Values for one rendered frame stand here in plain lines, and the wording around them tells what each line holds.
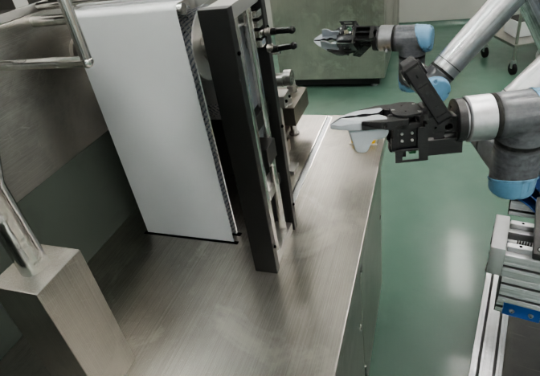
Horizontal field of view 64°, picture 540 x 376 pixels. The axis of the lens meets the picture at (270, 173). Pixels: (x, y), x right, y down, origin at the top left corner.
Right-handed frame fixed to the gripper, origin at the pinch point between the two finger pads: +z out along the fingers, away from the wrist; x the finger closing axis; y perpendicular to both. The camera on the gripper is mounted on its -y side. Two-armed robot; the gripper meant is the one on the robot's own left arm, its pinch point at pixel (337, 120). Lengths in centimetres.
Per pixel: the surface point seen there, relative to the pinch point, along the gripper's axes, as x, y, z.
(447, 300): 80, 114, -45
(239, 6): 1.8, -19.7, 13.6
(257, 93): 9.0, -4.0, 13.8
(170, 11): 7.6, -20.2, 26.2
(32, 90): 12, -9, 58
